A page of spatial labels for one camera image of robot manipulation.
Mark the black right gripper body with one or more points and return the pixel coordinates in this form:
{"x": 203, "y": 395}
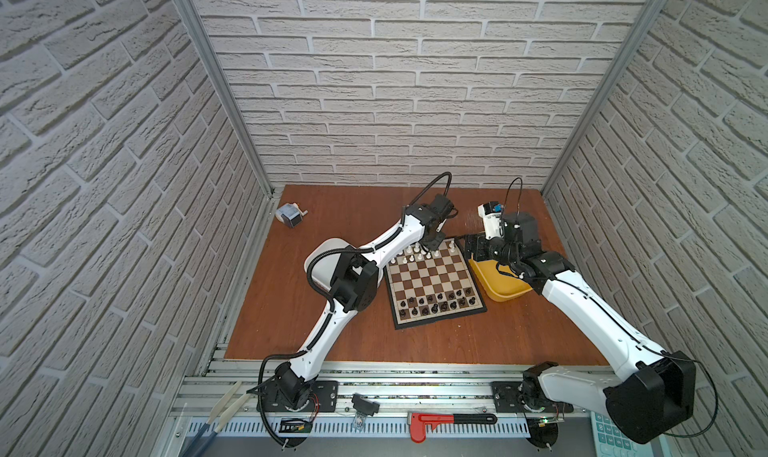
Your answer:
{"x": 485, "y": 250}

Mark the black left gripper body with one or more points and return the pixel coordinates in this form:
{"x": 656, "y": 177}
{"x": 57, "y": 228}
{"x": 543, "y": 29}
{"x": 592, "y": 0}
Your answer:
{"x": 438, "y": 240}

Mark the white plastic bin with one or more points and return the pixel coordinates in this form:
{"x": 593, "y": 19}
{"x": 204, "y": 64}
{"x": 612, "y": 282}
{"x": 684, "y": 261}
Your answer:
{"x": 324, "y": 269}

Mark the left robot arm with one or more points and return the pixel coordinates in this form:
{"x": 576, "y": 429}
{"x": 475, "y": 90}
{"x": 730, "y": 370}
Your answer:
{"x": 348, "y": 278}

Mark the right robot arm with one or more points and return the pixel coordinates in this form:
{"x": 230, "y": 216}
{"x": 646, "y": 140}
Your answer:
{"x": 650, "y": 391}

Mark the folding chess board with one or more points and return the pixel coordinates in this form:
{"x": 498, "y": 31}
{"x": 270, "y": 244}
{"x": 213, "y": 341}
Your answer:
{"x": 426, "y": 287}

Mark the yellow plastic bin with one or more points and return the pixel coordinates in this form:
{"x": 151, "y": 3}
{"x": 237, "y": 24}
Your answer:
{"x": 499, "y": 284}

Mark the grey pencil sharpener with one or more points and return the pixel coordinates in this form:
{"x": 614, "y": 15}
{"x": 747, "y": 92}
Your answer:
{"x": 290, "y": 214}

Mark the teal calculator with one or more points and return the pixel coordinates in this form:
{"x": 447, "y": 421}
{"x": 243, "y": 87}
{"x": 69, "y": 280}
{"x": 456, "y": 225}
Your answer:
{"x": 609, "y": 441}

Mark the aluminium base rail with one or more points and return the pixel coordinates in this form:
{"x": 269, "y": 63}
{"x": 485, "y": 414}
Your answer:
{"x": 216, "y": 402}

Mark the small black bracket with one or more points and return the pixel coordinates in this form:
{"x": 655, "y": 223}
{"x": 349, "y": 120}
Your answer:
{"x": 364, "y": 408}

